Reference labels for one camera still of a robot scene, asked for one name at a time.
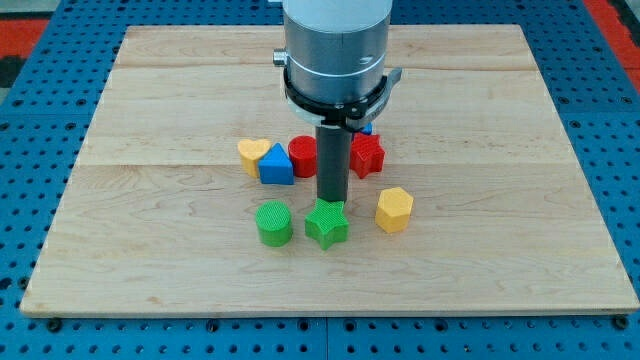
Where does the blue triangle block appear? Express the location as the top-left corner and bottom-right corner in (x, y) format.
(258, 143), (294, 185)

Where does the green star block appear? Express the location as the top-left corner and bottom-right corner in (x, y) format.
(305, 198), (350, 250)

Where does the red cylinder block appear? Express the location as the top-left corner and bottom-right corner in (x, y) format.
(288, 135), (317, 178)

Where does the green cylinder block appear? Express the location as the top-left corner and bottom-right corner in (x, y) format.
(255, 201), (293, 247)

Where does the yellow hexagon block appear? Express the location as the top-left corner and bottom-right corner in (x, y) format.
(375, 187), (414, 233)

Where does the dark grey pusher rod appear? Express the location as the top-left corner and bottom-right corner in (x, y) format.
(316, 127), (351, 202)

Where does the yellow heart block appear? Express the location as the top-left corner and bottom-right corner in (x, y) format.
(237, 139), (272, 178)

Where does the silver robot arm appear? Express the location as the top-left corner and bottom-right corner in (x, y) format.
(273, 0), (402, 132)

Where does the wooden board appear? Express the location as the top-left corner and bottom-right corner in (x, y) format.
(20, 25), (639, 318)

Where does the black clamp ring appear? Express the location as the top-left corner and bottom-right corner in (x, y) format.
(282, 66), (404, 133)

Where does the red star block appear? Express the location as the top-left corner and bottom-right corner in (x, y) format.
(350, 133), (385, 179)

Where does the blue block behind rod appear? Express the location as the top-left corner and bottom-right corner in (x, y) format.
(352, 123), (373, 138)

